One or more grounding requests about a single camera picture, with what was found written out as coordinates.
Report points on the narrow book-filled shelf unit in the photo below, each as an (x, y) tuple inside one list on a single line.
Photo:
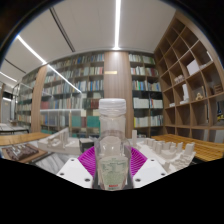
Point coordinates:
[(145, 86)]

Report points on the dark model on wooden board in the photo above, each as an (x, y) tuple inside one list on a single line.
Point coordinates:
[(21, 152)]

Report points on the dark grey house model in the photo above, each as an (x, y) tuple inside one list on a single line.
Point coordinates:
[(86, 145)]

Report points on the long linear ceiling light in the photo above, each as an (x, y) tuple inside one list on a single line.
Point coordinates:
[(40, 58), (117, 23)]

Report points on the gold wall sign plate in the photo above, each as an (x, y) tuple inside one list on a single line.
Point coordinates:
[(110, 72)]

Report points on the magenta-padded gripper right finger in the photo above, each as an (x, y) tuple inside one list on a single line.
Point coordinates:
[(150, 170)]

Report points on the wooden cubby shelf unit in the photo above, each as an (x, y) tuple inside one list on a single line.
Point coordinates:
[(190, 86)]

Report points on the distant book shelf unit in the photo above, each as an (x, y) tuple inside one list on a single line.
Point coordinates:
[(24, 106)]

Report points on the clear plastic bottle white cap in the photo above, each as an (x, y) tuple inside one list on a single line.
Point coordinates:
[(112, 133)]

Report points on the white city block model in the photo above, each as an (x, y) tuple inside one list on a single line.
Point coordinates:
[(166, 151)]

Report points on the wide book-filled shelf unit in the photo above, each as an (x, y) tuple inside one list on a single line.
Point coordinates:
[(76, 80)]

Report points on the white architectural building model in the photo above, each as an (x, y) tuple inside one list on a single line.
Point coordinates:
[(58, 143)]

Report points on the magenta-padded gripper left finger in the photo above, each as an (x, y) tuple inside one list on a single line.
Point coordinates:
[(71, 170)]

